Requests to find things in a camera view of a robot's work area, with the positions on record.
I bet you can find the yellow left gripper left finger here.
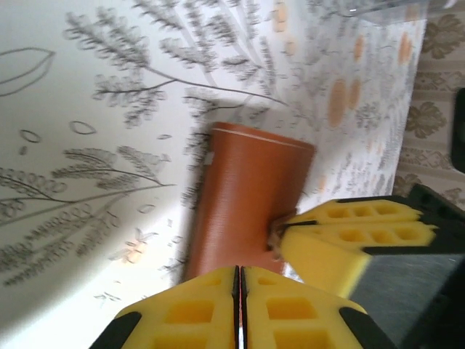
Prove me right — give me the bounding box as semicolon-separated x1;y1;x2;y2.
89;265;241;349

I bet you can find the floral table cover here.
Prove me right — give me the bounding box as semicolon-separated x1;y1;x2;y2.
0;0;428;349

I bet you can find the brown leather card holder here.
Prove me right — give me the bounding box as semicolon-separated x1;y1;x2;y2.
181;121;316;284

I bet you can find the clear plastic card box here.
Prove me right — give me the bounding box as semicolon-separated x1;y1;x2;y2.
332;0;453;25

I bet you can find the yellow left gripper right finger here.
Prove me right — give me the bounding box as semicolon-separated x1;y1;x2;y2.
241;267;397;349

